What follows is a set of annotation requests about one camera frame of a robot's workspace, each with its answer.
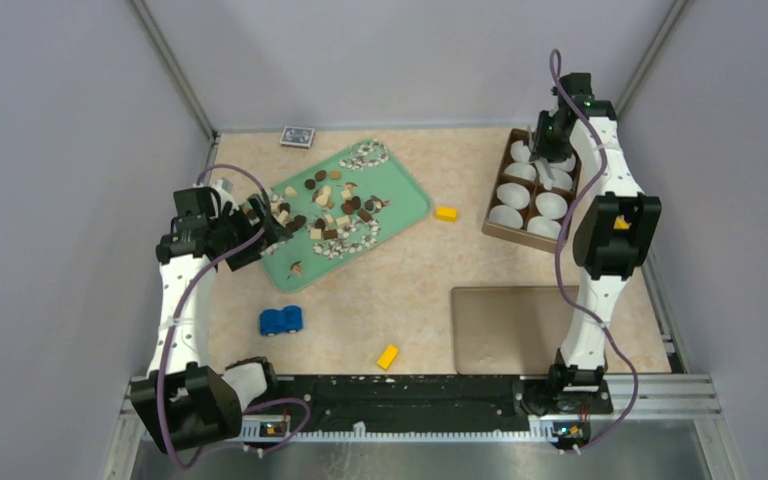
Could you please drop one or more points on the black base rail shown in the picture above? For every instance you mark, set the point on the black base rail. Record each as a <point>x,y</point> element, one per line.
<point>427,404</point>

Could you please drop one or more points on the white cup bottom right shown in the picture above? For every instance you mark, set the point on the white cup bottom right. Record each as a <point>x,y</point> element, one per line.
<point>543,226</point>

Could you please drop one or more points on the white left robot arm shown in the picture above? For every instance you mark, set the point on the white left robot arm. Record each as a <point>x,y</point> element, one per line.
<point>182,401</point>

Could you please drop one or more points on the green plastic tray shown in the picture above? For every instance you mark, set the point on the green plastic tray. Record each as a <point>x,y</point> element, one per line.
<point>338,209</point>

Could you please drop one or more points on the white cup top left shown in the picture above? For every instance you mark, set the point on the white cup top left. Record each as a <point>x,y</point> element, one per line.
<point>520,152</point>

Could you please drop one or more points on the white cup middle right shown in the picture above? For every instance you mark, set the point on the white cup middle right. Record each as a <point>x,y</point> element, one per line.
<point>556,179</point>

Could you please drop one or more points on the brown chocolate box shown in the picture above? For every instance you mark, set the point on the brown chocolate box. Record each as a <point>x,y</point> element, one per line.
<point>508,224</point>

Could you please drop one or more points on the white cup lower right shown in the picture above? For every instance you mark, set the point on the white cup lower right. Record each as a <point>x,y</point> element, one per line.
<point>551,205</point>

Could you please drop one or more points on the yellow block front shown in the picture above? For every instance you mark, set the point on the yellow block front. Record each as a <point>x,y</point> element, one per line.
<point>387,357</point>

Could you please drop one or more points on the white cup lower left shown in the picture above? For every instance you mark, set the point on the white cup lower left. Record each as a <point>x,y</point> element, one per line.
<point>513,195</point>

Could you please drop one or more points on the playing card deck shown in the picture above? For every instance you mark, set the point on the playing card deck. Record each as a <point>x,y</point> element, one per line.
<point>297,137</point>

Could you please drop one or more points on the yellow block near tray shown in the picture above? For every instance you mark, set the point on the yellow block near tray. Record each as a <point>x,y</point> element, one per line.
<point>446,214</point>

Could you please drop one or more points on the tan box lid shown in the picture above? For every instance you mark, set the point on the tan box lid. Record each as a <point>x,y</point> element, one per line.
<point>507,330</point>

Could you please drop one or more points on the yellow block right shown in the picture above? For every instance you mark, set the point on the yellow block right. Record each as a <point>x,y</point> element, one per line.
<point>620,223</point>

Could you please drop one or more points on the white cup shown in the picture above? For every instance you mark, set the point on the white cup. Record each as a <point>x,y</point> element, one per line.
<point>551,205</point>
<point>520,152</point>
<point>543,226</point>
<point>513,195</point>
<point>556,179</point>

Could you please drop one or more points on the metal tweezers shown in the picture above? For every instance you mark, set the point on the metal tweezers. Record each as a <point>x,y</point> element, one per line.
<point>544,171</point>

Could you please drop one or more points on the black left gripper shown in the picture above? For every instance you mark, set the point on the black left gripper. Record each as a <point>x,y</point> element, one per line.
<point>272,234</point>

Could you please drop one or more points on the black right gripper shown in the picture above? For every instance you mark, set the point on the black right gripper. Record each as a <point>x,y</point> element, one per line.
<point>540,149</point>

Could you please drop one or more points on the blue toy car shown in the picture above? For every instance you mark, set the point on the blue toy car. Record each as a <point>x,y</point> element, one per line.
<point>280,321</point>

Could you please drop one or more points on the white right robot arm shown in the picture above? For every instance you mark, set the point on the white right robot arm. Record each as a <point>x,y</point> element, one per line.
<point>612,239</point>

